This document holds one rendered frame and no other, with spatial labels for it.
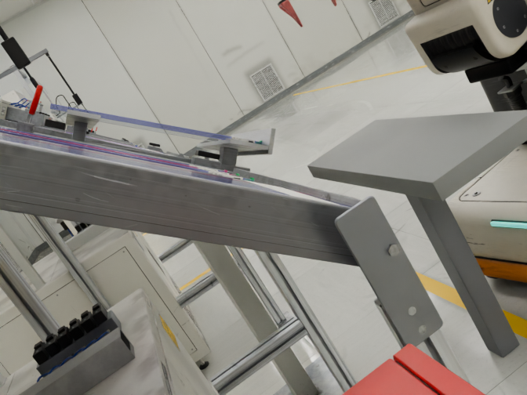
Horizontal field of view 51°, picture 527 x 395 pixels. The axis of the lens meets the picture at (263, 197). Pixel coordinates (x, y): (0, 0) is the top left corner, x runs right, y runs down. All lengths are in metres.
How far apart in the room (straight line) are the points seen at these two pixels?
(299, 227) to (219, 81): 8.29
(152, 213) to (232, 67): 8.39
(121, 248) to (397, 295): 1.53
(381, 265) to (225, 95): 8.32
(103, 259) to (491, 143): 1.42
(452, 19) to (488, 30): 0.08
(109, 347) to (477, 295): 0.86
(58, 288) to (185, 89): 6.89
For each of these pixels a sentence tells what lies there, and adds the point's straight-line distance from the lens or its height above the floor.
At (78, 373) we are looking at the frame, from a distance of 0.96.
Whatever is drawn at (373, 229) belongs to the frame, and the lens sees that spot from 0.57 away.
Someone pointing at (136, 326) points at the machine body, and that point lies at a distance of 1.08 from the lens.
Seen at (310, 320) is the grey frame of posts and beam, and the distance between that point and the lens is 1.41.
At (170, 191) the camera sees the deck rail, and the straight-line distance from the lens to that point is 0.55.
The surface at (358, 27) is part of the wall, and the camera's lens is 9.72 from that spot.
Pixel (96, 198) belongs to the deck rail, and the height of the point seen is 0.90.
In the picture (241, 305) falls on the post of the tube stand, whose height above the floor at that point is 0.37.
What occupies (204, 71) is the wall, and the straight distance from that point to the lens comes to 8.82.
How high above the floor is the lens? 0.94
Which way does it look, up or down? 14 degrees down
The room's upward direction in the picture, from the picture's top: 31 degrees counter-clockwise
